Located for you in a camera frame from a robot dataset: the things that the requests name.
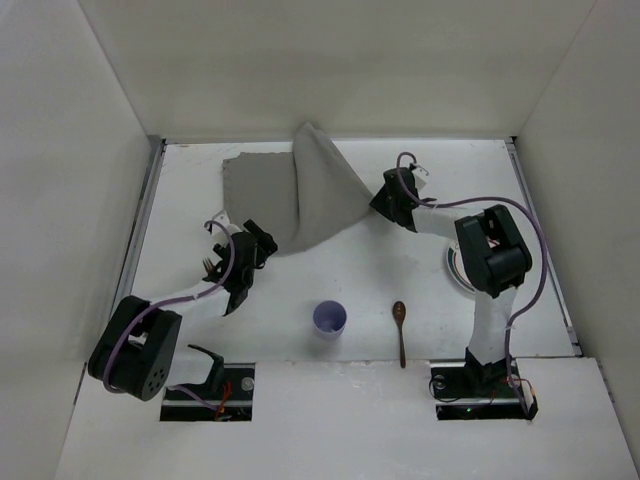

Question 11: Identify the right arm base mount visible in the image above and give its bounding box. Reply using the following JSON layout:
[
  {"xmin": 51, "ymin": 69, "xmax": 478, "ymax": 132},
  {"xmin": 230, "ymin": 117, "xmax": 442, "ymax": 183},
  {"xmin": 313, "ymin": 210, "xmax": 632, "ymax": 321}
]
[{"xmin": 428, "ymin": 353, "xmax": 539, "ymax": 421}]

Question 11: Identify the white plate green rim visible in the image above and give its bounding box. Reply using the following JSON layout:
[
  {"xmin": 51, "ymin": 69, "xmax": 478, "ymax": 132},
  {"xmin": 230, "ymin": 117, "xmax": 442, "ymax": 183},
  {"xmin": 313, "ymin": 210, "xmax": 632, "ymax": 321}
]
[{"xmin": 444, "ymin": 240, "xmax": 475, "ymax": 295}]

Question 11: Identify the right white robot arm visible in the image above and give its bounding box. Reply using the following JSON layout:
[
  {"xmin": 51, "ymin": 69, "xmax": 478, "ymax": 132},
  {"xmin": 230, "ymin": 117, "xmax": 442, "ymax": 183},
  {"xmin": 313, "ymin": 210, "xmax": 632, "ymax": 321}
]
[{"xmin": 370, "ymin": 167, "xmax": 532, "ymax": 366}]

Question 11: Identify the brown wooden fork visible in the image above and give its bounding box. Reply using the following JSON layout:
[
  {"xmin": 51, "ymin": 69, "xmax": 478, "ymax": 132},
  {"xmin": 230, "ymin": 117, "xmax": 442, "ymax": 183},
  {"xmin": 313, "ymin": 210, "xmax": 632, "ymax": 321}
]
[{"xmin": 202, "ymin": 257, "xmax": 224, "ymax": 282}]

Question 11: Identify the right aluminium table rail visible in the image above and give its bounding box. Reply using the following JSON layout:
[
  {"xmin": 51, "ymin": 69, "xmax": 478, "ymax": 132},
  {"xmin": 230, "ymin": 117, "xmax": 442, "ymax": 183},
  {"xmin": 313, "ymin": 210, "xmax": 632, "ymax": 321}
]
[{"xmin": 505, "ymin": 136, "xmax": 584, "ymax": 358}]

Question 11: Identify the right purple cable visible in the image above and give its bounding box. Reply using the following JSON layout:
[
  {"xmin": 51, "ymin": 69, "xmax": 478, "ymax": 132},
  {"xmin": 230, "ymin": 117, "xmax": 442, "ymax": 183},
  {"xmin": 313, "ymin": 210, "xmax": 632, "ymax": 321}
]
[{"xmin": 396, "ymin": 152, "xmax": 549, "ymax": 416}]

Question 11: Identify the left aluminium table rail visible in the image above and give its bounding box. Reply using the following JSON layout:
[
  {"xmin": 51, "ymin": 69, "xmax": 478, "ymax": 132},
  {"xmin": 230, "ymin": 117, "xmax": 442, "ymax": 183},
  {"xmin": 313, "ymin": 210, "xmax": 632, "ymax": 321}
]
[{"xmin": 96, "ymin": 135, "xmax": 166, "ymax": 340}]

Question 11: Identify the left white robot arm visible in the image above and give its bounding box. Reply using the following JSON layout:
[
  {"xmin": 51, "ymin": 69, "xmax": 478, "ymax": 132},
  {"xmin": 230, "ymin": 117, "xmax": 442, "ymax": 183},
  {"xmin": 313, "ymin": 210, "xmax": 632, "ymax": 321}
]
[{"xmin": 88, "ymin": 213, "xmax": 279, "ymax": 401}]

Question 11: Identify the lavender plastic cup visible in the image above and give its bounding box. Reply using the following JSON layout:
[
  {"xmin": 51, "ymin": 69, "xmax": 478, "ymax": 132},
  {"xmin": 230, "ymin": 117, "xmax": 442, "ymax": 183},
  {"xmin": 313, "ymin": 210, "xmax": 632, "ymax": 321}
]
[{"xmin": 312, "ymin": 300, "xmax": 347, "ymax": 341}]

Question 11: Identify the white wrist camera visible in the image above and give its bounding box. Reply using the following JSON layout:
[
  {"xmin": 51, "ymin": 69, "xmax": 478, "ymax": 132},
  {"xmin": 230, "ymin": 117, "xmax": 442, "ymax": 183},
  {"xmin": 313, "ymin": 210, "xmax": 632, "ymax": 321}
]
[
  {"xmin": 409, "ymin": 162, "xmax": 429, "ymax": 191},
  {"xmin": 204, "ymin": 210, "xmax": 241, "ymax": 243}
]

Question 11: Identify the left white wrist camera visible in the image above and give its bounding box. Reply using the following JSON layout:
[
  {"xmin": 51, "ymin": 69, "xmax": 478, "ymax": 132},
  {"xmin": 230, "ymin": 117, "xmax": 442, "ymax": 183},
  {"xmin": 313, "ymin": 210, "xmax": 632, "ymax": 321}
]
[{"xmin": 204, "ymin": 210, "xmax": 241, "ymax": 243}]

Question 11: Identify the aluminium table rail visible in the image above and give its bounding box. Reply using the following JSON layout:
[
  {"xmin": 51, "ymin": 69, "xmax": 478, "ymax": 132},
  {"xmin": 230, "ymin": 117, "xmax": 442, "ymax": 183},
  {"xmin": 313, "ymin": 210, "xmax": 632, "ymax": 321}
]
[
  {"xmin": 505, "ymin": 136, "xmax": 584, "ymax": 358},
  {"xmin": 96, "ymin": 135, "xmax": 166, "ymax": 340}
]

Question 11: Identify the purple cable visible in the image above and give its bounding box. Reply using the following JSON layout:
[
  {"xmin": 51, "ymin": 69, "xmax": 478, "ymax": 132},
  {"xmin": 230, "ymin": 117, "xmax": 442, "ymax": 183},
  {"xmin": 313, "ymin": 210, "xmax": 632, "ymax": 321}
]
[
  {"xmin": 396, "ymin": 152, "xmax": 549, "ymax": 416},
  {"xmin": 102, "ymin": 222, "xmax": 236, "ymax": 411}
]

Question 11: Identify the grey cloth placemat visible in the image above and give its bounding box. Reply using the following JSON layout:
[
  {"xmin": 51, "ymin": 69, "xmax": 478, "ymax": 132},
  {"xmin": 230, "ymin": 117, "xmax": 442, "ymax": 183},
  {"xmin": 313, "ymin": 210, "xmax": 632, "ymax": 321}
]
[{"xmin": 222, "ymin": 122, "xmax": 373, "ymax": 255}]

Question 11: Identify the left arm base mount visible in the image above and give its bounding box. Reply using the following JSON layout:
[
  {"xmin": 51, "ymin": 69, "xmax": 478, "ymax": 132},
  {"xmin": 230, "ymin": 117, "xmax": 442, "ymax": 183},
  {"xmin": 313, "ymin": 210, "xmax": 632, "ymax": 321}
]
[{"xmin": 159, "ymin": 344, "xmax": 256, "ymax": 423}]

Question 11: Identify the brown wooden spoon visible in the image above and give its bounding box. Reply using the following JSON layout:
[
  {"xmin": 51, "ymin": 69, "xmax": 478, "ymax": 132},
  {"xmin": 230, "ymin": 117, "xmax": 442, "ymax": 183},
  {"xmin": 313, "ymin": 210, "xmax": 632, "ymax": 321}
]
[{"xmin": 392, "ymin": 301, "xmax": 406, "ymax": 368}]

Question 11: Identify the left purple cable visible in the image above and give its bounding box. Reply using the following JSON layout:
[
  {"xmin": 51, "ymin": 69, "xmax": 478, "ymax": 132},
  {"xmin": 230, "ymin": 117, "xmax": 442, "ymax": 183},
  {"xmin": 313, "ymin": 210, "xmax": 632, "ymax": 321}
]
[{"xmin": 102, "ymin": 222, "xmax": 236, "ymax": 411}]

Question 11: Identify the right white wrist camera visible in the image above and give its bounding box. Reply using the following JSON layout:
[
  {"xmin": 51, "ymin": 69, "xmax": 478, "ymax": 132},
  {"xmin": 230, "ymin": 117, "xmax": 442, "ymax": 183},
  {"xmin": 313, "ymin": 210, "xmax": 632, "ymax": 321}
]
[{"xmin": 409, "ymin": 162, "xmax": 429, "ymax": 191}]

